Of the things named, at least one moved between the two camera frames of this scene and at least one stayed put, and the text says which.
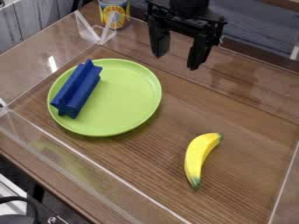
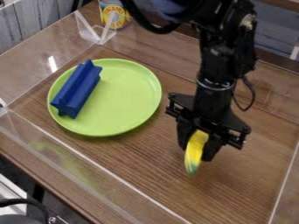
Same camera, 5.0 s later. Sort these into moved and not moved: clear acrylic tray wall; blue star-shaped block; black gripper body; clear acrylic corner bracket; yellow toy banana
Moved: yellow toy banana; black gripper body
Not moved: clear acrylic tray wall; clear acrylic corner bracket; blue star-shaped block
